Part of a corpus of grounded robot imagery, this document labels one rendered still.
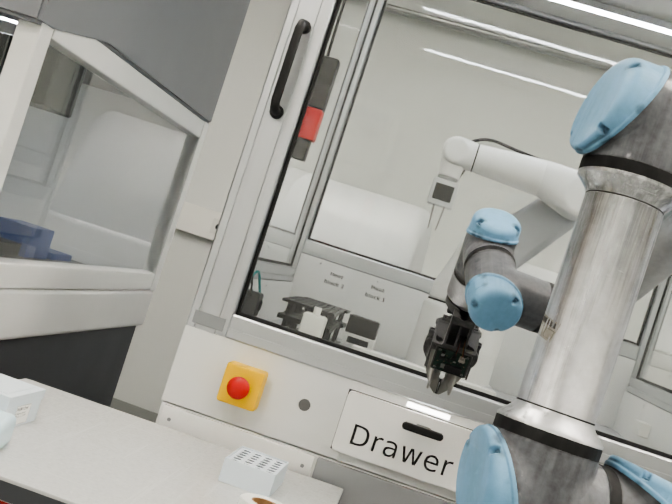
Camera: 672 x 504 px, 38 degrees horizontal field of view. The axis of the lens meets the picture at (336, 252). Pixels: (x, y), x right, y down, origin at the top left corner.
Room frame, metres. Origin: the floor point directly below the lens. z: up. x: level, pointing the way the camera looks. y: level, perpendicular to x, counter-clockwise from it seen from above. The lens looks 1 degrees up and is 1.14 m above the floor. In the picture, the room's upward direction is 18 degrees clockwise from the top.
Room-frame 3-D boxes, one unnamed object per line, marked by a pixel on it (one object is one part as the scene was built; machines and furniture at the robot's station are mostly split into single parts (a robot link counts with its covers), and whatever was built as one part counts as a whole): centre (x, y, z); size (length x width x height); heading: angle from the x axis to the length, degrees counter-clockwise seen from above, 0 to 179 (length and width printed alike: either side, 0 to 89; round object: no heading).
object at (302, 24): (1.79, 0.19, 1.45); 0.05 x 0.03 x 0.19; 174
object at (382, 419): (1.76, -0.24, 0.87); 0.29 x 0.02 x 0.11; 84
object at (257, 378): (1.78, 0.09, 0.88); 0.07 x 0.05 x 0.07; 84
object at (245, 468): (1.59, 0.02, 0.78); 0.12 x 0.08 x 0.04; 173
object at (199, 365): (2.24, -0.33, 0.87); 1.02 x 0.95 x 0.14; 84
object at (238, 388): (1.75, 0.09, 0.88); 0.04 x 0.03 x 0.04; 84
